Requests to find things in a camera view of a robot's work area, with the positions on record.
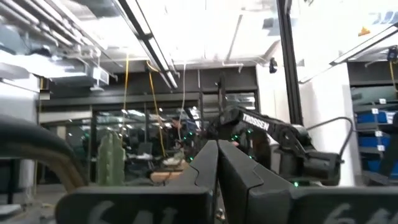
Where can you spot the ceiling light rail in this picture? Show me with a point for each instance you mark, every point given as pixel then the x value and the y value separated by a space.
pixel 146 34

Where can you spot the black slide sandal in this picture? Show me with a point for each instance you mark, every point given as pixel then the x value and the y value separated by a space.
pixel 31 137

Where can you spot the black aluminium table frame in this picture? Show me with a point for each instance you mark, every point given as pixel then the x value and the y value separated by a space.
pixel 289 62

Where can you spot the green cactus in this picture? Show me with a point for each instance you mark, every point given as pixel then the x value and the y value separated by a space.
pixel 110 158

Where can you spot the person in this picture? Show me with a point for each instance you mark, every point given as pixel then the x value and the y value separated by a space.
pixel 177 123

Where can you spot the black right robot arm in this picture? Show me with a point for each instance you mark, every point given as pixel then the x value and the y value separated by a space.
pixel 258 123

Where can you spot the black ceiling camera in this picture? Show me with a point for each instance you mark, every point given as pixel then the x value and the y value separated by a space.
pixel 273 65

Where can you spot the storage rack with blue bins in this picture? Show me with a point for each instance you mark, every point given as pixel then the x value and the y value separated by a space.
pixel 370 118

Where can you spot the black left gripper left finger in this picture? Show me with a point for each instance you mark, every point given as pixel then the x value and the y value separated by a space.
pixel 155 205

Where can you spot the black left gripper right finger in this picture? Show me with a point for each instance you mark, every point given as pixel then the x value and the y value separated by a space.
pixel 264 205

